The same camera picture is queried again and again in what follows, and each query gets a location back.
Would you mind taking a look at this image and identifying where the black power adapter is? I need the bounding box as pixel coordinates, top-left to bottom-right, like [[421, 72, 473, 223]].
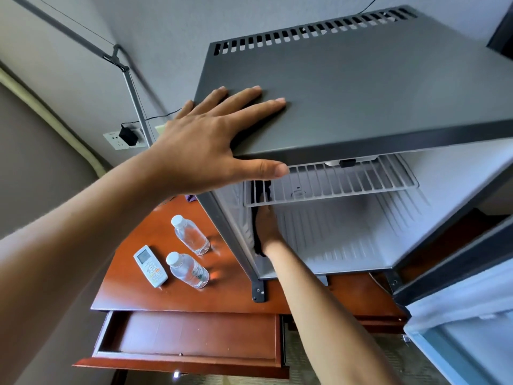
[[119, 125, 139, 147]]

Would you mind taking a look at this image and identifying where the black adapter cable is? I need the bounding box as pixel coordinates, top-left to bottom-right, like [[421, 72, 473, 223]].
[[120, 108, 183, 132]]

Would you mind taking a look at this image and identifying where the clear plastic water bottle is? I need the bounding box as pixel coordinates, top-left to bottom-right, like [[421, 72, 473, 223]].
[[171, 215, 211, 256], [165, 251, 210, 290]]

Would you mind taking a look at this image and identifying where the grey fridge door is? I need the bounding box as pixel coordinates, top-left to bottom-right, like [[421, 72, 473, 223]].
[[392, 215, 513, 385]]

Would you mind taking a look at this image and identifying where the wooden desk drawer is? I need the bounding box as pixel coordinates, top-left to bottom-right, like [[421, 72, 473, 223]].
[[72, 310, 290, 380]]

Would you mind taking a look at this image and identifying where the white remote control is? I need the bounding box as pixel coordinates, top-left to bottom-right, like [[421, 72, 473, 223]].
[[133, 245, 169, 288]]

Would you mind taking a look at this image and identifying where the grey mini fridge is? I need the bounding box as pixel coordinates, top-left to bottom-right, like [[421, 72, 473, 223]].
[[193, 5, 513, 303]]

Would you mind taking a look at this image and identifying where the white wall socket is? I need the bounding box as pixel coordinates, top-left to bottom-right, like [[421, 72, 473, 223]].
[[103, 128, 147, 151]]

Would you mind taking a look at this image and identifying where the black fridge power cable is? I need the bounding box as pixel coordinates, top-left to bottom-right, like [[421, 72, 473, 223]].
[[356, 0, 382, 16]]

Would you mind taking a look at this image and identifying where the reddish wooden desk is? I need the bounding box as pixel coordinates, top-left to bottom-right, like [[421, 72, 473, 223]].
[[91, 194, 410, 334]]

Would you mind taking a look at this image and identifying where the black cleaning cloth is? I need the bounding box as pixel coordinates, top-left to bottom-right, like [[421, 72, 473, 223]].
[[250, 179, 275, 257]]

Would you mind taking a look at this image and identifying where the dark furniture panel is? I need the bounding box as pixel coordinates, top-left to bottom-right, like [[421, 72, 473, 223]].
[[487, 1, 513, 61]]

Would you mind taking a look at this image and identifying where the person's left forearm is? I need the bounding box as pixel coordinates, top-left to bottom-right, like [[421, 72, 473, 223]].
[[0, 149, 182, 385]]

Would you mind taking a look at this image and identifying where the grey metal floor lamp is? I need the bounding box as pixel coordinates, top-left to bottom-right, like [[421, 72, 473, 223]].
[[6, 0, 156, 148]]

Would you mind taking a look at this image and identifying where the person's right forearm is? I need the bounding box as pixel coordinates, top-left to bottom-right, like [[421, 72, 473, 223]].
[[262, 240, 402, 385]]

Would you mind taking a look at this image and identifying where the beige wall trim strip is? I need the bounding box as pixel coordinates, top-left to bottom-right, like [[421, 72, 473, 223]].
[[0, 67, 107, 178]]

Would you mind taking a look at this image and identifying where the white wire fridge shelf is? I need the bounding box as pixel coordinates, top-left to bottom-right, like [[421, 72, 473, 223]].
[[243, 154, 420, 208]]

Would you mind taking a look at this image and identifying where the person's right hand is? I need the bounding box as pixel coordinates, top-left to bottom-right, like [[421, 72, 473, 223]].
[[255, 204, 284, 258]]

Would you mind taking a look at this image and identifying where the person's left hand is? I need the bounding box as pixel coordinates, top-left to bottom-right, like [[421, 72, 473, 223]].
[[147, 86, 289, 199]]

